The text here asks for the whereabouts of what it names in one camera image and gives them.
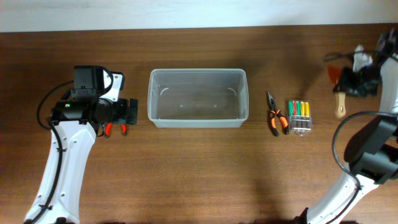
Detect orange scraper wooden handle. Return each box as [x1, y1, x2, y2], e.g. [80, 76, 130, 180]
[326, 64, 347, 119]

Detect clear plastic container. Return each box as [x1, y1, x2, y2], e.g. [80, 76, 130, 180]
[147, 68, 249, 128]

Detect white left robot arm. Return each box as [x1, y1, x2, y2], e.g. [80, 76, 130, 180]
[24, 65, 138, 223]

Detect orange black needle-nose pliers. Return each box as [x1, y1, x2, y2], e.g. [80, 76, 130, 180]
[267, 91, 290, 137]

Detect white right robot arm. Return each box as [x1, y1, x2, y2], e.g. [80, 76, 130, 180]
[293, 29, 397, 224]

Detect red handled cutters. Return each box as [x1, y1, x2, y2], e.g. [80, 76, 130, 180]
[103, 122, 128, 139]

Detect screwdriver set clear case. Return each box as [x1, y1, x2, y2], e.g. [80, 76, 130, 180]
[288, 100, 312, 136]

